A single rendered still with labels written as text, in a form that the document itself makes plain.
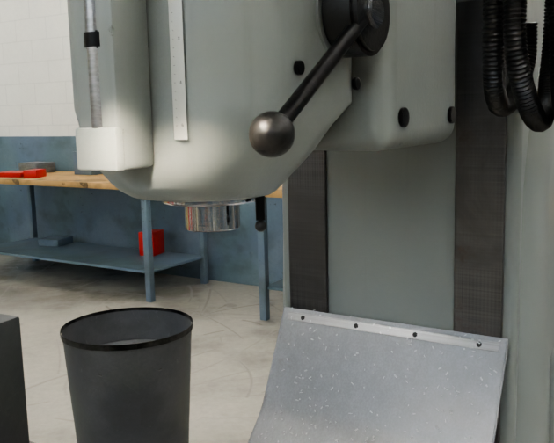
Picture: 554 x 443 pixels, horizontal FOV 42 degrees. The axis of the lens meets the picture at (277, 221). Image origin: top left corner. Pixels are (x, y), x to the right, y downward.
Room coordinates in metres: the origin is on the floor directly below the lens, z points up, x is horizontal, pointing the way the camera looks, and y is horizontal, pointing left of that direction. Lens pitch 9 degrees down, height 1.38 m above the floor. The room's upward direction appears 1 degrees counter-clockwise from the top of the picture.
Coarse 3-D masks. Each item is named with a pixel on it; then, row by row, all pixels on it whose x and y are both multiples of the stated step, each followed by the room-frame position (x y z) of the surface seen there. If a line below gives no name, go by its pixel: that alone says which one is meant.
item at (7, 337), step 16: (0, 320) 0.88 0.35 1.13; (16, 320) 0.90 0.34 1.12; (0, 336) 0.87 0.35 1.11; (16, 336) 0.89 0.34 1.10; (0, 352) 0.87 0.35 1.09; (16, 352) 0.89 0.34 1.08; (0, 368) 0.87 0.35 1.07; (16, 368) 0.89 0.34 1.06; (0, 384) 0.87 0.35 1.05; (16, 384) 0.89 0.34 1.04; (0, 400) 0.86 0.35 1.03; (16, 400) 0.89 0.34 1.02; (0, 416) 0.86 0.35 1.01; (16, 416) 0.88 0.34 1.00; (0, 432) 0.86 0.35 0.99; (16, 432) 0.88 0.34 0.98
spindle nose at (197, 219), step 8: (184, 208) 0.61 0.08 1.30; (192, 208) 0.60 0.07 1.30; (200, 208) 0.60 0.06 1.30; (208, 208) 0.59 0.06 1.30; (216, 208) 0.59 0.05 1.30; (224, 208) 0.60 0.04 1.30; (232, 208) 0.60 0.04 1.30; (192, 216) 0.60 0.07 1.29; (200, 216) 0.60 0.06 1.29; (208, 216) 0.59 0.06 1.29; (216, 216) 0.59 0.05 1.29; (224, 216) 0.60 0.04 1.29; (232, 216) 0.60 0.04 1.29; (192, 224) 0.60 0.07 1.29; (200, 224) 0.60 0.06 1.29; (208, 224) 0.59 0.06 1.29; (216, 224) 0.59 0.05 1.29; (224, 224) 0.60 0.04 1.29; (232, 224) 0.60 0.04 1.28
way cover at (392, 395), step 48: (288, 336) 0.99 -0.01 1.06; (336, 336) 0.95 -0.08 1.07; (384, 336) 0.92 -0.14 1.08; (432, 336) 0.89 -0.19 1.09; (480, 336) 0.86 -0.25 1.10; (288, 384) 0.95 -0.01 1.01; (336, 384) 0.92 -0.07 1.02; (384, 384) 0.89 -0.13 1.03; (432, 384) 0.86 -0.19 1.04; (288, 432) 0.91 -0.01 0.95; (336, 432) 0.89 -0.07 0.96; (384, 432) 0.86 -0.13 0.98; (432, 432) 0.83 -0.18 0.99; (480, 432) 0.81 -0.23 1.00
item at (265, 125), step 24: (336, 0) 0.57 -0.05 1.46; (360, 0) 0.57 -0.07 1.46; (384, 0) 0.61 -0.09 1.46; (336, 24) 0.57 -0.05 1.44; (360, 24) 0.57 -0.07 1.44; (384, 24) 0.61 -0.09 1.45; (336, 48) 0.54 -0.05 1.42; (360, 48) 0.58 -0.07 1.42; (312, 72) 0.52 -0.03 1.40; (312, 96) 0.51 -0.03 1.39; (264, 120) 0.46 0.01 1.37; (288, 120) 0.46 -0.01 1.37; (264, 144) 0.46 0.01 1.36; (288, 144) 0.46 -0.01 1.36
